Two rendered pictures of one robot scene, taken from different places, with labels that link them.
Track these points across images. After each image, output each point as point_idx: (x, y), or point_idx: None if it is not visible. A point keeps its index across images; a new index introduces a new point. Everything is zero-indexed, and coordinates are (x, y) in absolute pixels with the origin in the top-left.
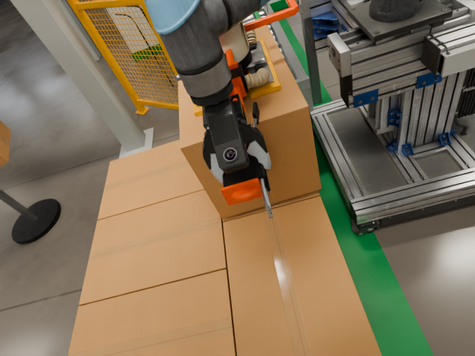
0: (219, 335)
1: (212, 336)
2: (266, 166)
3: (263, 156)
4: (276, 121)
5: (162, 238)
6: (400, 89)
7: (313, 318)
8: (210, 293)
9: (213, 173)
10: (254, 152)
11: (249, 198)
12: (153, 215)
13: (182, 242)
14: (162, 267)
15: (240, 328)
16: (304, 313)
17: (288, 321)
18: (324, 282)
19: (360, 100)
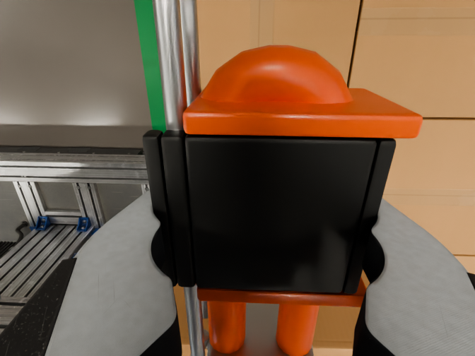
0: (384, 9)
1: (396, 9)
2: (143, 198)
3: (110, 244)
4: (181, 332)
5: (430, 194)
6: (18, 303)
7: (235, 2)
8: (379, 82)
9: (437, 241)
10: (137, 287)
11: (268, 46)
12: (434, 235)
13: (400, 178)
14: (445, 147)
15: (347, 13)
16: (245, 15)
17: (271, 7)
18: (205, 55)
19: None
